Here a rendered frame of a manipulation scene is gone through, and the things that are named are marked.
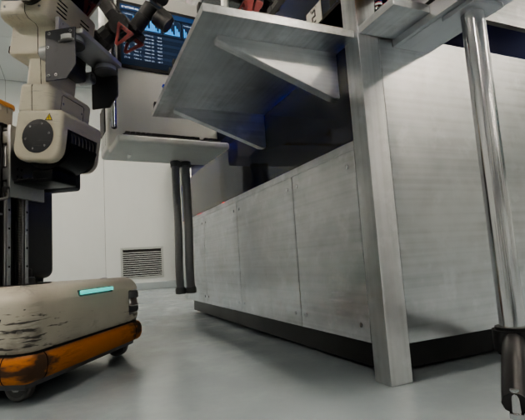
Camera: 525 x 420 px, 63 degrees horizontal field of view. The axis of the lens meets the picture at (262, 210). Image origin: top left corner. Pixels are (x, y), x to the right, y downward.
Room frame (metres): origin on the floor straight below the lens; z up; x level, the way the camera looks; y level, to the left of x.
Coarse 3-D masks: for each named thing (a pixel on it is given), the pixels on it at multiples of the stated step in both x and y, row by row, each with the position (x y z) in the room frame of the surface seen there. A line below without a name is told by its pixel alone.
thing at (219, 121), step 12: (180, 108) 1.45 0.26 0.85; (192, 108) 1.46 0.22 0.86; (192, 120) 1.48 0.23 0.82; (204, 120) 1.48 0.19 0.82; (216, 120) 1.50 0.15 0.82; (228, 120) 1.52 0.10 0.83; (240, 120) 1.54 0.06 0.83; (252, 120) 1.56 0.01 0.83; (228, 132) 1.52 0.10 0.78; (240, 132) 1.53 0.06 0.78; (252, 132) 1.55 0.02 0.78; (264, 132) 1.57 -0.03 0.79; (252, 144) 1.56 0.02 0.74; (264, 144) 1.57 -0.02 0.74
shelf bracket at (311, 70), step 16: (224, 48) 1.01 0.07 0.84; (240, 48) 1.00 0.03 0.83; (256, 48) 1.02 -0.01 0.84; (272, 48) 1.04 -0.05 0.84; (288, 48) 1.06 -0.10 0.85; (304, 48) 1.08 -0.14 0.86; (256, 64) 1.05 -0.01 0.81; (272, 64) 1.04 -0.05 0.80; (288, 64) 1.06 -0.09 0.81; (304, 64) 1.08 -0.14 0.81; (320, 64) 1.10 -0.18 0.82; (336, 64) 1.12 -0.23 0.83; (288, 80) 1.08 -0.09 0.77; (304, 80) 1.07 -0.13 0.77; (320, 80) 1.09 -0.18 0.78; (336, 80) 1.11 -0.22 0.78; (320, 96) 1.12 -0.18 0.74; (336, 96) 1.11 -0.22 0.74
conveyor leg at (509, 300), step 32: (480, 0) 0.86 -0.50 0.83; (480, 32) 0.89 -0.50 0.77; (480, 64) 0.89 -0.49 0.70; (480, 96) 0.90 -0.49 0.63; (480, 128) 0.90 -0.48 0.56; (480, 160) 0.91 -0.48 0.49; (512, 224) 0.90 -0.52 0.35; (512, 256) 0.89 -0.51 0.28; (512, 288) 0.89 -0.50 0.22; (512, 320) 0.89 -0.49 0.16
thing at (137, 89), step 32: (128, 0) 1.77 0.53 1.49; (160, 32) 1.83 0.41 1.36; (128, 64) 1.76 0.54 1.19; (160, 64) 1.83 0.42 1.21; (128, 96) 1.76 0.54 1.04; (128, 128) 1.76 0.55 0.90; (160, 128) 1.83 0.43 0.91; (192, 128) 1.90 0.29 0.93; (128, 160) 1.90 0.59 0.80; (192, 160) 1.98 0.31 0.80
